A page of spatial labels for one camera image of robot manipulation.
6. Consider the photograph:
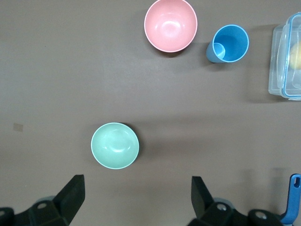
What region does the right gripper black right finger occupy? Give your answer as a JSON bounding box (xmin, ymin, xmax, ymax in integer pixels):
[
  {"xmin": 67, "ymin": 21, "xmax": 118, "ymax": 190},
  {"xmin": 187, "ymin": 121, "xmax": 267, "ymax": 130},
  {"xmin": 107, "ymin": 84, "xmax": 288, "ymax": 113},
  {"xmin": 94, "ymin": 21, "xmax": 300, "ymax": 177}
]
[{"xmin": 190, "ymin": 176, "xmax": 286, "ymax": 226}]

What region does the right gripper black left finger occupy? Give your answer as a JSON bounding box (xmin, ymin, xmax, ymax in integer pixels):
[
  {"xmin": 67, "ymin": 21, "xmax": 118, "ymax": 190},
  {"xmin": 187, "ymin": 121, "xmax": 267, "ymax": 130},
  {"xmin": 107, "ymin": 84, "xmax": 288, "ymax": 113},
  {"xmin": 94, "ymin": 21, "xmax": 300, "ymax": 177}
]
[{"xmin": 0, "ymin": 174, "xmax": 85, "ymax": 226}]

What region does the green bowl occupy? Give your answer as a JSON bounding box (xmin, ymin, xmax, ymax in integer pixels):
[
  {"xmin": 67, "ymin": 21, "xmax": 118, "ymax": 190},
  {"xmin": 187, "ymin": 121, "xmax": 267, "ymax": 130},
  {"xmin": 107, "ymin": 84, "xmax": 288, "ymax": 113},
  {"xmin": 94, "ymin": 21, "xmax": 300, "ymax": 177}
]
[{"xmin": 90, "ymin": 122, "xmax": 140, "ymax": 170}]

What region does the pink bowl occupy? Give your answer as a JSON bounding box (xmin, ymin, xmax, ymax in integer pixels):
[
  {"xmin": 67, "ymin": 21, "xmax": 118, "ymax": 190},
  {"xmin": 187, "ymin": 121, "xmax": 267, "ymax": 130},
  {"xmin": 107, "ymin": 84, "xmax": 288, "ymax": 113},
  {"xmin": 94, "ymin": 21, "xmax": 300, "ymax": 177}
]
[{"xmin": 143, "ymin": 0, "xmax": 198, "ymax": 53}]

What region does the clear lid with blue seal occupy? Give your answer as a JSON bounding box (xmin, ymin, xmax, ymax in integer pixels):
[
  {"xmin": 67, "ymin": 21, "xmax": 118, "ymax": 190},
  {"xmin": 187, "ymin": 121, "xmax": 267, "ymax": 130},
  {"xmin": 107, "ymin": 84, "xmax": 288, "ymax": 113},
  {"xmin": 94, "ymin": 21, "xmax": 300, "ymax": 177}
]
[{"xmin": 279, "ymin": 12, "xmax": 301, "ymax": 101}]

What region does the clear plastic storage container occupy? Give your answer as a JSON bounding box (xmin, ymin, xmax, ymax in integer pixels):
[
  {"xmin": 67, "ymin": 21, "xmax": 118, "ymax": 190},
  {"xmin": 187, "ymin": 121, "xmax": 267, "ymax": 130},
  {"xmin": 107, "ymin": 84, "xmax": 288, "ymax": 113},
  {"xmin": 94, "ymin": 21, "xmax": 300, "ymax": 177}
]
[{"xmin": 268, "ymin": 23, "xmax": 301, "ymax": 97}]

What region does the blue plastic cup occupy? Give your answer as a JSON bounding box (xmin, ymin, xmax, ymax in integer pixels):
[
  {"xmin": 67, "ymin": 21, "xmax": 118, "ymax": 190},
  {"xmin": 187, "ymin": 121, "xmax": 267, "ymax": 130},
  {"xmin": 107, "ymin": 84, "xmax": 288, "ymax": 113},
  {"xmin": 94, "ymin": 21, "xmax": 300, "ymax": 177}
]
[{"xmin": 206, "ymin": 24, "xmax": 250, "ymax": 64}]

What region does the yellow food piece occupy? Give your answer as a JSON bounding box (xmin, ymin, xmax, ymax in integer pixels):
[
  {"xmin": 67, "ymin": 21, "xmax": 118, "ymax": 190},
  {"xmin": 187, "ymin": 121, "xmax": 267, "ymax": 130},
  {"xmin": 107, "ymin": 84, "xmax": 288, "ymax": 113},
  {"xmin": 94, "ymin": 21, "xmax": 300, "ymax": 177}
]
[{"xmin": 289, "ymin": 42, "xmax": 301, "ymax": 70}]

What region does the black pot with blue handle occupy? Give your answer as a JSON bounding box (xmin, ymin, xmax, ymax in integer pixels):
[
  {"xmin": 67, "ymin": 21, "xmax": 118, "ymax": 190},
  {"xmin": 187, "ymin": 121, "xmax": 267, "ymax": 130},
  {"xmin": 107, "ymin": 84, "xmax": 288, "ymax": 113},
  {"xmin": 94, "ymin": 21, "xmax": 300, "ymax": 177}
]
[{"xmin": 281, "ymin": 173, "xmax": 301, "ymax": 224}]

